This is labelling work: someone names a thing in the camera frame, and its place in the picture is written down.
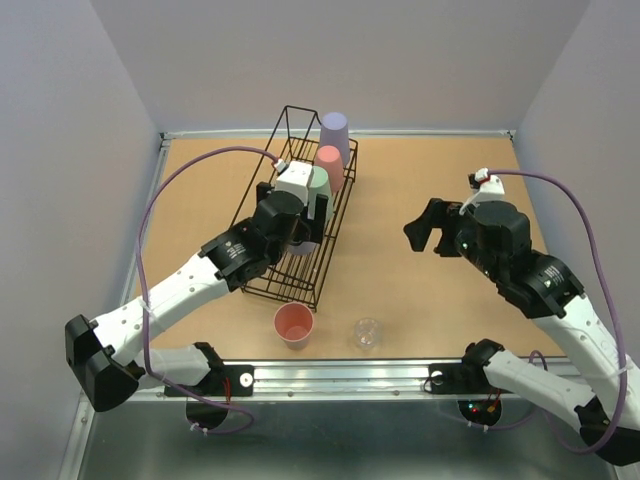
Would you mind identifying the black wire dish rack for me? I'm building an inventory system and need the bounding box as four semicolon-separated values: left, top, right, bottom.
241;105;359;310

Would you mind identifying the green cup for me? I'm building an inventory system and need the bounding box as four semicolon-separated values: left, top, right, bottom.
307;166;333;223

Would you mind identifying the small purple cup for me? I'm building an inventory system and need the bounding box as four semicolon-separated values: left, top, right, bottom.
288;241;318;256

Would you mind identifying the pink cup back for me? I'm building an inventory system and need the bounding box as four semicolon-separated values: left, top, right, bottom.
314;145;344;193

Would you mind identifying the pink cup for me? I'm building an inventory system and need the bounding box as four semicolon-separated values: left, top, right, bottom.
314;145;344;193
273;302;314;350

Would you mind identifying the large purple cup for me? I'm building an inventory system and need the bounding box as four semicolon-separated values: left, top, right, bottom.
319;112;350;167

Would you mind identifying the pink cup front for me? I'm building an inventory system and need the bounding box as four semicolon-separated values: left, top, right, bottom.
273;302;314;350

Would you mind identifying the clear glass cup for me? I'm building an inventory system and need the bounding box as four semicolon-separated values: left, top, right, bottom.
354;318;382;350

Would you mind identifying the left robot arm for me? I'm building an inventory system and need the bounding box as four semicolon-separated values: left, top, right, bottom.
64;184;330;412

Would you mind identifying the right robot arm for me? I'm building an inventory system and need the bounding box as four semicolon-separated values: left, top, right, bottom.
403;198;639;466

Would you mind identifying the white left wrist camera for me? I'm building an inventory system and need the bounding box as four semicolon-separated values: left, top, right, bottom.
274;159;313;206

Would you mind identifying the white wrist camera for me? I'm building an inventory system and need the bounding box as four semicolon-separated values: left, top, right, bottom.
459;168;505;215
274;159;313;206

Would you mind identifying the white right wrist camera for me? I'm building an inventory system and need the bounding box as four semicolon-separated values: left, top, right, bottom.
459;168;505;215

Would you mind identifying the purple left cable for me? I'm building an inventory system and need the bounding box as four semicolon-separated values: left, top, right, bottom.
135;145;281;435

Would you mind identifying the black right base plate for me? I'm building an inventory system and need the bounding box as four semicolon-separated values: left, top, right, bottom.
420;361;513;395

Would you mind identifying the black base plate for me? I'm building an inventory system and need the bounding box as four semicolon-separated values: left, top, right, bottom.
420;361;513;395
182;364;255;398

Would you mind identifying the aluminium mounting rail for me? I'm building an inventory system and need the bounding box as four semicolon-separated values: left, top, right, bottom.
79;355;614;404

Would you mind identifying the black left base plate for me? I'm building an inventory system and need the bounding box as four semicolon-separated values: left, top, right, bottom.
182;364;255;398

